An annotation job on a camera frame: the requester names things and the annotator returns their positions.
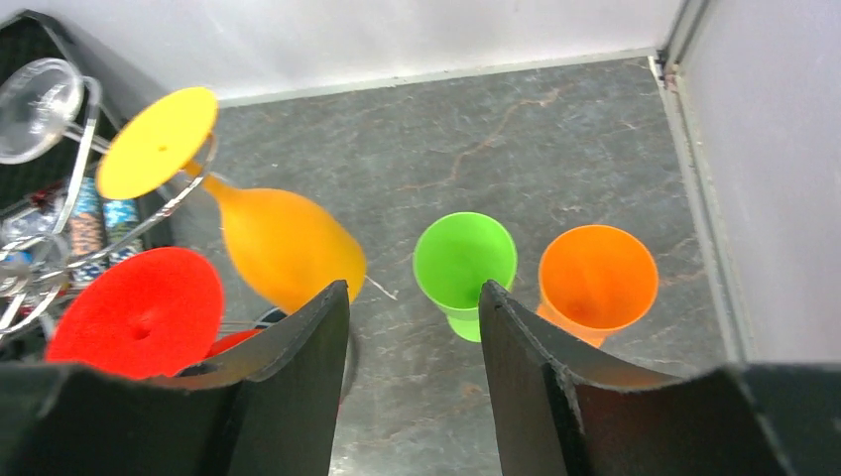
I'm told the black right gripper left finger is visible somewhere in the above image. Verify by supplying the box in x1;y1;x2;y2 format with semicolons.
1;281;350;475

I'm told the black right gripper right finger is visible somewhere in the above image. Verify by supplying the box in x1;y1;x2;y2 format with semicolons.
479;282;840;475

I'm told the orange plastic wine glass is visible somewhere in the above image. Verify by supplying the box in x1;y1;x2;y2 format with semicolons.
536;224;660;348

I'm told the green plastic wine glass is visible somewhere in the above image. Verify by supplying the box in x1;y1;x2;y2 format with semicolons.
413;211;519;343

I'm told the red plastic wine glass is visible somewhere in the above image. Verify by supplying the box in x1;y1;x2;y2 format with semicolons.
45;247;256;380

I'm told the yellow plastic wine glass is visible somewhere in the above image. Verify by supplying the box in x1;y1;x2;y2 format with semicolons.
96;86;366;313

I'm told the chrome wine glass rack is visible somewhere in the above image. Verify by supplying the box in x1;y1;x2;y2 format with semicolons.
0;75;361;402

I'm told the clear wine glass on rack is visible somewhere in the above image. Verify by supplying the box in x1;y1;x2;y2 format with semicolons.
1;58;102;165

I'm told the black poker chip case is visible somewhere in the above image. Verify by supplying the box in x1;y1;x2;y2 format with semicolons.
1;10;172;363

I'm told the aluminium frame post right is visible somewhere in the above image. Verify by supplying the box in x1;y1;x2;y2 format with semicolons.
656;0;711;74

